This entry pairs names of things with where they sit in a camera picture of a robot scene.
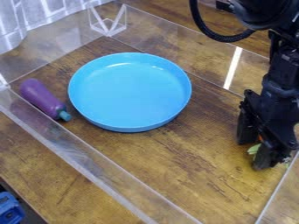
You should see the orange toy carrot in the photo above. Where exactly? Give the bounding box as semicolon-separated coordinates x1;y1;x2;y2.
247;134;291;165

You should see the clear acrylic front barrier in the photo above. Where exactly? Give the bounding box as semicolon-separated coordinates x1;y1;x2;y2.
0;74;202;224

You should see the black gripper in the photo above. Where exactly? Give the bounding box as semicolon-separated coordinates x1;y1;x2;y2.
237;75;299;171

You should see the purple toy eggplant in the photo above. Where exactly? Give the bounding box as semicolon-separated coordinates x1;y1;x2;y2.
20;78;71;122

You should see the blue object at corner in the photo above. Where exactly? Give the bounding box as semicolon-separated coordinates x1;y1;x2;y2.
0;192;24;224

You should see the clear acrylic corner bracket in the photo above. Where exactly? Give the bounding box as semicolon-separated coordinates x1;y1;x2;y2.
89;3;127;38

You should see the clear acrylic back barrier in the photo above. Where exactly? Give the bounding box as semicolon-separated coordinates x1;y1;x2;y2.
117;3;299;123

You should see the white sheer curtain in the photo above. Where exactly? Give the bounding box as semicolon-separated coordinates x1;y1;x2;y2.
0;0;111;55

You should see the blue round plate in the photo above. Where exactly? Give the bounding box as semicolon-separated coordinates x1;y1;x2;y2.
69;52;193;132

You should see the clear acrylic barrier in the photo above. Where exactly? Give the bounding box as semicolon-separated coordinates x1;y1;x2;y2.
0;74;202;224
117;3;299;123

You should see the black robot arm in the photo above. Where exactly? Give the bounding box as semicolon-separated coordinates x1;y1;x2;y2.
225;0;299;170

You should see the black braided cable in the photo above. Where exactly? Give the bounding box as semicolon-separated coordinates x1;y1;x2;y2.
189;0;257;44

